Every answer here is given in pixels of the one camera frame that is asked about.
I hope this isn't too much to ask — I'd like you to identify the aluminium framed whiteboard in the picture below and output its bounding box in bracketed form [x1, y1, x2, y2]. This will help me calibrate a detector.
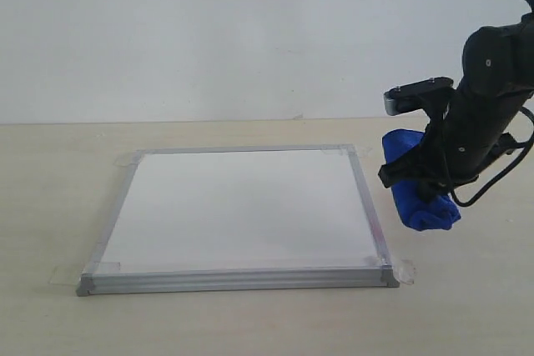
[76, 144, 400, 297]

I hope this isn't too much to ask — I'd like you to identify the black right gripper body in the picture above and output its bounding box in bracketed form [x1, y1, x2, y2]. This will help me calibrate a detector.
[378, 97, 516, 202]

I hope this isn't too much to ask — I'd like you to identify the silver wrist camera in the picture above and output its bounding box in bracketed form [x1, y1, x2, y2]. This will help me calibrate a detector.
[383, 77, 455, 118]

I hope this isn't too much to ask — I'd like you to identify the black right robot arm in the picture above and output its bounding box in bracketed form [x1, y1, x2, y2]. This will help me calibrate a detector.
[378, 20, 533, 200]

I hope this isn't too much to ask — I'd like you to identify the black camera cable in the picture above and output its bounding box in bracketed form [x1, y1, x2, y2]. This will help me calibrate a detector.
[437, 0, 534, 208]

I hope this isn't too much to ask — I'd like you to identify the blue microfiber cloth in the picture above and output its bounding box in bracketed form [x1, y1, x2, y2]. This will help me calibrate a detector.
[382, 128, 461, 232]

